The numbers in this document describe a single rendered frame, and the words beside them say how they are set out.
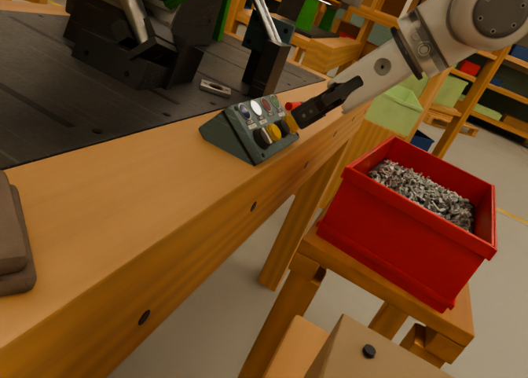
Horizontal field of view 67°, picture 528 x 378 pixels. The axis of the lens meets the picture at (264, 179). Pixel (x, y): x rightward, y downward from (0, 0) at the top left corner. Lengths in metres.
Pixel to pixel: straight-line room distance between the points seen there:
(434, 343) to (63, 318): 0.49
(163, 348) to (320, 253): 0.91
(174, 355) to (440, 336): 0.95
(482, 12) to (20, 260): 0.42
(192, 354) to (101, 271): 1.15
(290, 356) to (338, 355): 0.09
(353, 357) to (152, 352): 1.16
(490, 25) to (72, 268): 0.41
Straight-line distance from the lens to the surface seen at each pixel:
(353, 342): 0.29
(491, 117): 9.36
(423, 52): 0.51
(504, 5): 0.45
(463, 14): 0.45
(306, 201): 1.51
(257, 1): 0.78
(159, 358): 1.39
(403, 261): 0.59
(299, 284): 0.64
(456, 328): 0.62
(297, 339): 0.37
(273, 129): 0.53
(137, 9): 0.66
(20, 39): 0.72
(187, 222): 0.36
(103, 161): 0.41
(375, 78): 0.52
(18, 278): 0.27
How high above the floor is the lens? 1.10
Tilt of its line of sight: 25 degrees down
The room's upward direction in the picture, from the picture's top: 22 degrees clockwise
